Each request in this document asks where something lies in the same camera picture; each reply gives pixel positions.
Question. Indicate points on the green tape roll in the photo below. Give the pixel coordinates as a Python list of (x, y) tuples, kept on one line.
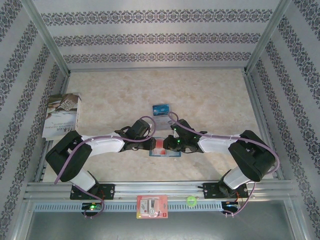
[(188, 201)]

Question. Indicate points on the white book with photo cover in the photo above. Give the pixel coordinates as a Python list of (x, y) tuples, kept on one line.
[(62, 117)]

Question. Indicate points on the aluminium frame corner post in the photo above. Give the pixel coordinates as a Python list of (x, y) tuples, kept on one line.
[(47, 37), (267, 37)]

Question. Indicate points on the blue leather card holder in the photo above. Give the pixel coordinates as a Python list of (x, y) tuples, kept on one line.
[(175, 154)]

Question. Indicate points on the small circuit board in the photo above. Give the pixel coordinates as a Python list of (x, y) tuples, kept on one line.
[(96, 207), (232, 205)]

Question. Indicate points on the red and white credit card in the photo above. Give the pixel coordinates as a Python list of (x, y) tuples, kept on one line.
[(160, 145)]

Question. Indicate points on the blue credit card with logo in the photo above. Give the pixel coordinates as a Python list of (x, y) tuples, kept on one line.
[(160, 110)]

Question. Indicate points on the aluminium side rail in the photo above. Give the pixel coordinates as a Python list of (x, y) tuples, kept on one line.
[(260, 112), (58, 105)]

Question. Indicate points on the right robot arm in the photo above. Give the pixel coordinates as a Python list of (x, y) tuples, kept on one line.
[(215, 145)]

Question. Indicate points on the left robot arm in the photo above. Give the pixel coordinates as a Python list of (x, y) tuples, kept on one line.
[(105, 143)]

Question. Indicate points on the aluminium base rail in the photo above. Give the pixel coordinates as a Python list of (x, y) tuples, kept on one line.
[(160, 187)]

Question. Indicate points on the red blister pack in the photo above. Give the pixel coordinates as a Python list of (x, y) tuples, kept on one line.
[(152, 207)]

